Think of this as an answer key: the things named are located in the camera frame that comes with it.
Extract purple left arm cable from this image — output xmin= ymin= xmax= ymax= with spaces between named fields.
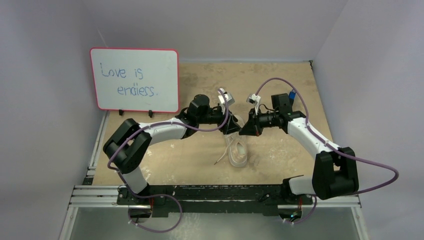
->
xmin=107 ymin=88 xmax=230 ymax=234

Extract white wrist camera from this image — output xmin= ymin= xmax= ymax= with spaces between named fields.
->
xmin=218 ymin=88 xmax=235 ymax=107
xmin=246 ymin=93 xmax=261 ymax=106

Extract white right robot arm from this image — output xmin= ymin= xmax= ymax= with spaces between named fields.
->
xmin=239 ymin=93 xmax=359 ymax=204

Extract blue connector plug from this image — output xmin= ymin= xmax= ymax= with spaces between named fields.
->
xmin=288 ymin=89 xmax=297 ymax=101

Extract white shoelace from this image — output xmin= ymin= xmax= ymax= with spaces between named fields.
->
xmin=213 ymin=114 xmax=249 ymax=166

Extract red framed whiteboard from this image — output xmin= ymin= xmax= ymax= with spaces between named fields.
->
xmin=89 ymin=47 xmax=180 ymax=113

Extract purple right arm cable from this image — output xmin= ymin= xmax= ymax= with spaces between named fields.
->
xmin=253 ymin=77 xmax=400 ymax=226

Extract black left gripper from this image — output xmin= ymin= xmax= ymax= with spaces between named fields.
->
xmin=197 ymin=104 xmax=242 ymax=134

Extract silver aluminium frame rails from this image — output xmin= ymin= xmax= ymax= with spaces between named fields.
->
xmin=60 ymin=129 xmax=369 ymax=240

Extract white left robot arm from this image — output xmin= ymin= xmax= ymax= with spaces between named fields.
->
xmin=103 ymin=89 xmax=241 ymax=205

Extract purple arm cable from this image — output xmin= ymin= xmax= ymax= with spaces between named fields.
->
xmin=107 ymin=88 xmax=230 ymax=234
xmin=253 ymin=77 xmax=400 ymax=226

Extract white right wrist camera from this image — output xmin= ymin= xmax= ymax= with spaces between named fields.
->
xmin=246 ymin=93 xmax=261 ymax=106

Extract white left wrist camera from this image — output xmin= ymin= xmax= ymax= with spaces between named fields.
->
xmin=218 ymin=88 xmax=235 ymax=107

